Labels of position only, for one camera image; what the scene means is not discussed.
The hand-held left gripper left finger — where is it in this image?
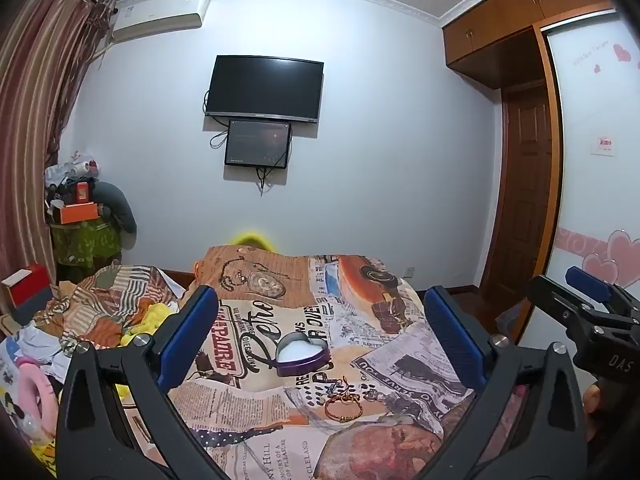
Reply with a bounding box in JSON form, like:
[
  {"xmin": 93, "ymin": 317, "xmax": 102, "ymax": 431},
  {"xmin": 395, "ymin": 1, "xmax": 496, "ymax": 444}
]
[{"xmin": 56, "ymin": 285, "xmax": 251, "ymax": 480}]

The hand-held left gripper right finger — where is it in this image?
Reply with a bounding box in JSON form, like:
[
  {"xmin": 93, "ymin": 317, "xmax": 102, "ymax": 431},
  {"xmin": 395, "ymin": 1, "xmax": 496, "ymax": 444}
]
[{"xmin": 415, "ymin": 285, "xmax": 587, "ymax": 480}]

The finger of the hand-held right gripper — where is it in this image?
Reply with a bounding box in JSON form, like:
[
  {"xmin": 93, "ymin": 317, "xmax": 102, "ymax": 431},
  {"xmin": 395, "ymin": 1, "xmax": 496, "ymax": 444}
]
[
  {"xmin": 566, "ymin": 266, "xmax": 640, "ymax": 318},
  {"xmin": 526, "ymin": 275, "xmax": 608, "ymax": 335}
]

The purple heart-shaped tin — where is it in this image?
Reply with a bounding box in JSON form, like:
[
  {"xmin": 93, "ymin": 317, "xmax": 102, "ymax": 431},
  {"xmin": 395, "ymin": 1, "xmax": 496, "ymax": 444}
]
[{"xmin": 275, "ymin": 329, "xmax": 331, "ymax": 378}]

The red string gold bracelet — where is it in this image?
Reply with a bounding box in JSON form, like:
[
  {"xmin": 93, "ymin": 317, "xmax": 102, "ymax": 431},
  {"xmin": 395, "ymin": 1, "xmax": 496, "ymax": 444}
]
[{"xmin": 324, "ymin": 392, "xmax": 362, "ymax": 422}]

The person's right hand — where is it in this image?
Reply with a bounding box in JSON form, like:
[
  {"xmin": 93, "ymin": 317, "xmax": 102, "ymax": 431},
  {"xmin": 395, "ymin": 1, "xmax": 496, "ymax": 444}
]
[{"xmin": 582, "ymin": 384, "xmax": 603, "ymax": 431}]

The yellow cloth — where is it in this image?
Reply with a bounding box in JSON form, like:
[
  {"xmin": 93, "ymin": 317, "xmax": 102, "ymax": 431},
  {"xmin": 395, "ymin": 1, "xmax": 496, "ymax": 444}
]
[{"xmin": 117, "ymin": 302, "xmax": 178, "ymax": 403}]

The grey bag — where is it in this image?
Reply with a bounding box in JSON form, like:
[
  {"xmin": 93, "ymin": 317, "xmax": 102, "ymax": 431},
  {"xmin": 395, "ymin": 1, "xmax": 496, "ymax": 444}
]
[{"xmin": 495, "ymin": 305, "xmax": 527, "ymax": 337}]

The wardrobe with heart decals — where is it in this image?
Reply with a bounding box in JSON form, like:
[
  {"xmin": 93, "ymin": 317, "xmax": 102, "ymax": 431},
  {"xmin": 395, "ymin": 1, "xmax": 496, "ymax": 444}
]
[{"xmin": 532, "ymin": 7, "xmax": 640, "ymax": 341}]

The striped orange cloth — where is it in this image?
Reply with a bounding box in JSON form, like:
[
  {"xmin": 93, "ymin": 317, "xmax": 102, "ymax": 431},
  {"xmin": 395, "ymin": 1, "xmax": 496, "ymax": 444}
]
[{"xmin": 35, "ymin": 262, "xmax": 181, "ymax": 351}]

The yellow object behind bed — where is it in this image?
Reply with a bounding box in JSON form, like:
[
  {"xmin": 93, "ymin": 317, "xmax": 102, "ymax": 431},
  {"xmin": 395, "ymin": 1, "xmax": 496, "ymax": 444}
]
[{"xmin": 232, "ymin": 231, "xmax": 278, "ymax": 252}]

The brown wooden door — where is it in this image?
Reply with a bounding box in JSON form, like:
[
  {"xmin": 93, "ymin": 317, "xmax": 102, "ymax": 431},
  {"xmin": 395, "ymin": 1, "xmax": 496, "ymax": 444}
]
[{"xmin": 480, "ymin": 82, "xmax": 553, "ymax": 291}]

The newspaper print blanket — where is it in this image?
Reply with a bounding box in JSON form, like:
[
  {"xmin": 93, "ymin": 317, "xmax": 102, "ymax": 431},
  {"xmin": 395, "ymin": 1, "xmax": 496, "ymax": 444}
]
[{"xmin": 167, "ymin": 245, "xmax": 481, "ymax": 480}]

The grey plush toy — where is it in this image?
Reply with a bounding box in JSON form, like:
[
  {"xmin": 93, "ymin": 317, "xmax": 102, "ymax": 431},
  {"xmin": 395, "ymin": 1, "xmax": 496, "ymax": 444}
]
[{"xmin": 92, "ymin": 180, "xmax": 137, "ymax": 236}]

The red and white box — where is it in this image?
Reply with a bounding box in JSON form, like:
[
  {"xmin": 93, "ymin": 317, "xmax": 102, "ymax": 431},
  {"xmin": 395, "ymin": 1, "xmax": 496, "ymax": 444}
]
[{"xmin": 0, "ymin": 262, "xmax": 53, "ymax": 311}]

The white cartoon printed cloth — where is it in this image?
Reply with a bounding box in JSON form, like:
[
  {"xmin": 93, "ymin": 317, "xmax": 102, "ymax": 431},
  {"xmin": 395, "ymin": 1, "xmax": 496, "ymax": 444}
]
[{"xmin": 0, "ymin": 320, "xmax": 76, "ymax": 461}]

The white plastic bag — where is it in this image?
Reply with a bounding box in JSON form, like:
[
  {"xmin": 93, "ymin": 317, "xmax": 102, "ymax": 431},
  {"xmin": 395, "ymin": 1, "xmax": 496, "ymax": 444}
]
[{"xmin": 45, "ymin": 160, "xmax": 81, "ymax": 188}]

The striped brown curtain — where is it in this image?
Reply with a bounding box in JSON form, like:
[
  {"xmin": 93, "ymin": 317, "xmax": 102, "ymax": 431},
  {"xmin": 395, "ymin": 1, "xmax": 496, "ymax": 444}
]
[{"xmin": 0, "ymin": 0, "xmax": 118, "ymax": 311}]

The wooden overhead cabinet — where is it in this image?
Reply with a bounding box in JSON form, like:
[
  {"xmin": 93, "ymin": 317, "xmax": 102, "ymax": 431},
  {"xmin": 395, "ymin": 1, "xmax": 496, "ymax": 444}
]
[{"xmin": 442, "ymin": 0, "xmax": 613, "ymax": 91}]

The white air conditioner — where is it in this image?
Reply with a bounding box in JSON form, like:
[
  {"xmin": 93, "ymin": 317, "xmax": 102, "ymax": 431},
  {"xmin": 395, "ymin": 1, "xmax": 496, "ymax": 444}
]
[{"xmin": 111, "ymin": 0, "xmax": 210, "ymax": 43}]

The pink ring toy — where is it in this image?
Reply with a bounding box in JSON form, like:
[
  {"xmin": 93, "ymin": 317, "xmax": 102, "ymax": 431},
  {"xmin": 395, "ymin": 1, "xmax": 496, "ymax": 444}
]
[{"xmin": 17, "ymin": 357, "xmax": 58, "ymax": 436}]

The small black wall monitor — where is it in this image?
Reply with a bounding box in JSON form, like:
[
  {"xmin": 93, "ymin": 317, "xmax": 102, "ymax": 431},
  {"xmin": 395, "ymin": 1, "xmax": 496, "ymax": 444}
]
[{"xmin": 224, "ymin": 119, "xmax": 293, "ymax": 170}]

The black wall television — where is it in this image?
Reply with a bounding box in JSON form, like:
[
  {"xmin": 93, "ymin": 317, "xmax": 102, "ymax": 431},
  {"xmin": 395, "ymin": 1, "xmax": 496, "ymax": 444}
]
[{"xmin": 205, "ymin": 55, "xmax": 325, "ymax": 124}]

